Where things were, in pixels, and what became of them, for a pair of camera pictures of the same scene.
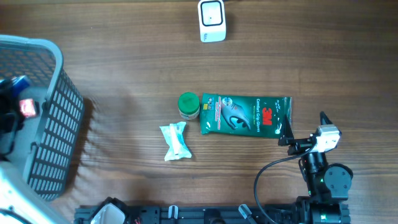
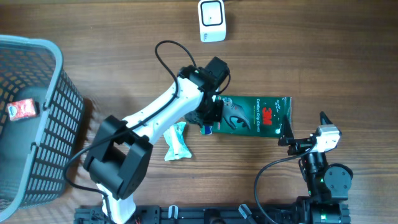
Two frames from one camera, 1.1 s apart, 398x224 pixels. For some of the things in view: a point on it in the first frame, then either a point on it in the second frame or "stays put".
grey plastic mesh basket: (50, 140) stays put
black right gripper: (299, 145) stays put
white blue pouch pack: (20, 83) → (206, 130)
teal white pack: (178, 149) stays put
